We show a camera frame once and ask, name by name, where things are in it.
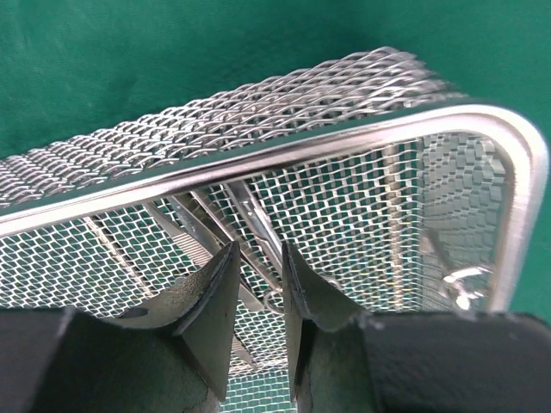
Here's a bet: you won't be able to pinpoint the steel mesh instrument tray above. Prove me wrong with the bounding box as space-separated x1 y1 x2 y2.
1 47 549 412

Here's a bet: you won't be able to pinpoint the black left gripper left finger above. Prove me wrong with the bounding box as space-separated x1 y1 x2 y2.
1 242 240 412

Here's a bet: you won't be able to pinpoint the green surgical drape cloth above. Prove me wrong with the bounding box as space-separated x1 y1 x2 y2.
0 0 551 413

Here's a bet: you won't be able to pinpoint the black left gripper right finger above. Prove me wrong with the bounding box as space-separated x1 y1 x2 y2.
282 243 550 412

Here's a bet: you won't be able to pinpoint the steel scalpel handle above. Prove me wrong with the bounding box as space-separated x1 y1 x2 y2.
144 194 235 267

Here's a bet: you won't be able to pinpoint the steel tweezers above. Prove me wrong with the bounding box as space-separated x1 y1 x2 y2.
189 180 288 315

